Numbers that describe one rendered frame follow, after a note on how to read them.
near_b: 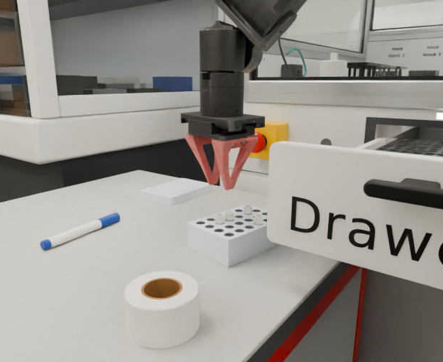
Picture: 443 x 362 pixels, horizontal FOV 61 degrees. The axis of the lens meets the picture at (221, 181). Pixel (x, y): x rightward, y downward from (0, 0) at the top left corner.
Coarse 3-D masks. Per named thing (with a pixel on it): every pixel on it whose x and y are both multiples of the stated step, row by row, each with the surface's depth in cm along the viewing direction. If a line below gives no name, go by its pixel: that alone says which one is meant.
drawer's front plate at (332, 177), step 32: (288, 160) 38; (320, 160) 36; (352, 160) 34; (384, 160) 33; (416, 160) 31; (288, 192) 39; (320, 192) 37; (352, 192) 35; (288, 224) 40; (320, 224) 38; (352, 224) 36; (384, 224) 34; (416, 224) 32; (352, 256) 36; (384, 256) 34
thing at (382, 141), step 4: (376, 140) 63; (380, 140) 63; (384, 140) 65; (388, 140) 65; (392, 140) 65; (364, 144) 58; (368, 144) 58; (372, 144) 59; (376, 144) 61; (380, 144) 63; (384, 144) 65; (356, 148) 55; (360, 148) 55; (364, 148) 56; (368, 148) 58; (372, 148) 59; (376, 148) 61
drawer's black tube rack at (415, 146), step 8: (392, 144) 55; (400, 144) 55; (408, 144) 55; (416, 144) 55; (424, 144) 55; (432, 144) 55; (440, 144) 55; (400, 152) 49; (408, 152) 49; (416, 152) 49; (424, 152) 49; (432, 152) 49; (440, 152) 49
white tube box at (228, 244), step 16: (240, 208) 59; (256, 208) 59; (192, 224) 52; (208, 224) 52; (224, 224) 52; (240, 224) 53; (192, 240) 53; (208, 240) 50; (224, 240) 48; (240, 240) 48; (256, 240) 51; (208, 256) 51; (224, 256) 48; (240, 256) 49
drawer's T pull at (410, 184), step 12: (372, 180) 30; (384, 180) 30; (408, 180) 31; (420, 180) 31; (372, 192) 30; (384, 192) 30; (396, 192) 29; (408, 192) 29; (420, 192) 28; (432, 192) 28; (420, 204) 28; (432, 204) 28
